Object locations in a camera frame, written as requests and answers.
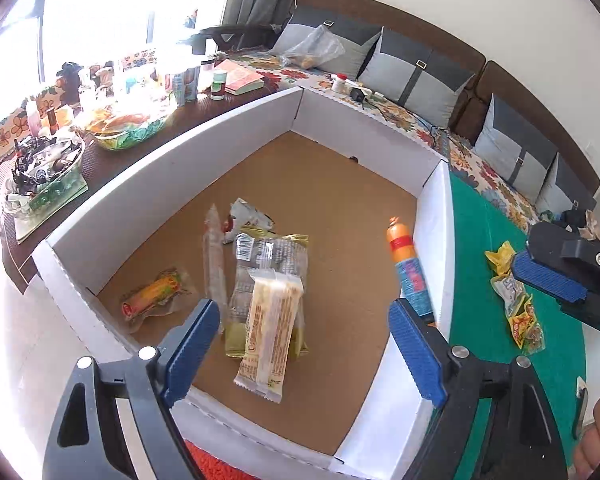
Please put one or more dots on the white cardboard box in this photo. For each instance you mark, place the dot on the white cardboard box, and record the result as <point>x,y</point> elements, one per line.
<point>316,166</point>

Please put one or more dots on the grey cushion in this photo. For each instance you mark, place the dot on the grey cushion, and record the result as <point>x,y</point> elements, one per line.
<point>562,191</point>
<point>517,151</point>
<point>416,77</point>
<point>358,37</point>

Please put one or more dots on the pink book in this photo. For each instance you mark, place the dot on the pink book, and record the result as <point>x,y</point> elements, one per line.
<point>239,79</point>

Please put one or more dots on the floral bed sheet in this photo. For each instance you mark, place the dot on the floral bed sheet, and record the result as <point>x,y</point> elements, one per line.
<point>464,164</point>

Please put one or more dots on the colourful bowl on table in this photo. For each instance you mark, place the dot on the colourful bowl on table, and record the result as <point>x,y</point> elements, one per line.
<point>118,132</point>

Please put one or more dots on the white snack pack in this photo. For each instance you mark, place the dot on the white snack pack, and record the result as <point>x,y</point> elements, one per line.
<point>243,215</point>

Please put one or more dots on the yellow peanut snack bag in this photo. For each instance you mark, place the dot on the yellow peanut snack bag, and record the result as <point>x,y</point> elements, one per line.
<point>524,326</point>

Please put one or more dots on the yellow snack pack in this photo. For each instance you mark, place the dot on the yellow snack pack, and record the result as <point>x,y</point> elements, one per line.
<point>500,261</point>

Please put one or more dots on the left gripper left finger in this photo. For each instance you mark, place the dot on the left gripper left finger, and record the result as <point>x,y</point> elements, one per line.
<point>87,441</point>

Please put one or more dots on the red yellow vacuum snack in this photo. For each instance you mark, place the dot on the red yellow vacuum snack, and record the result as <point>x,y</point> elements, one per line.
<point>169,292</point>

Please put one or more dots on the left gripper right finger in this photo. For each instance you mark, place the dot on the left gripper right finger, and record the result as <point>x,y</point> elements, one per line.
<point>496,413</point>

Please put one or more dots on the brown headboard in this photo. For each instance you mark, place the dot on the brown headboard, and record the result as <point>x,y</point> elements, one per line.
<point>490,78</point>

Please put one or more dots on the green lidded jar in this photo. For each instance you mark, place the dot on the green lidded jar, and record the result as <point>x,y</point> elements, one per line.
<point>217,88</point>

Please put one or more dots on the basket of small items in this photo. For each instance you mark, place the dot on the basket of small items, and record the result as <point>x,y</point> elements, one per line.
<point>46,171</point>

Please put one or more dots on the clear plastic bag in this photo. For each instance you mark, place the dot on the clear plastic bag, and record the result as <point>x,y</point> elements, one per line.
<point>319,47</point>

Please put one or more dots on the beige wafer snack pack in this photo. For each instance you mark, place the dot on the beige wafer snack pack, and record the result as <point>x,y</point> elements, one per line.
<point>273,310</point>

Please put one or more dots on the gold cracker snack bag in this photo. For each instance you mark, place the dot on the gold cracker snack bag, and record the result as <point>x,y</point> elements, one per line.
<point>260,254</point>

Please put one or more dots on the clear long snack stick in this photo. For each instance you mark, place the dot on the clear long snack stick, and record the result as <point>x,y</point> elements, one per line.
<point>214,275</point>

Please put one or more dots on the grey cushion far right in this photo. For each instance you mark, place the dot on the grey cushion far right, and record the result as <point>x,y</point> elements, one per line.
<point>562,191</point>

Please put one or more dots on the grey cushion far left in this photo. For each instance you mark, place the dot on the grey cushion far left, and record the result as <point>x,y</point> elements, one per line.
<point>358,37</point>

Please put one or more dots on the dark wooden side table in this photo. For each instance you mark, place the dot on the dark wooden side table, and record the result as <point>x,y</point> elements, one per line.
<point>99,166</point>

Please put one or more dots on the white power strip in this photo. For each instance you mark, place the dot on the white power strip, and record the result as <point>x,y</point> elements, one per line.
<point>343,87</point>

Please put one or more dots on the green satin bedspread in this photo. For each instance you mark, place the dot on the green satin bedspread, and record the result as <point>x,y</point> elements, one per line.
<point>497,318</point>

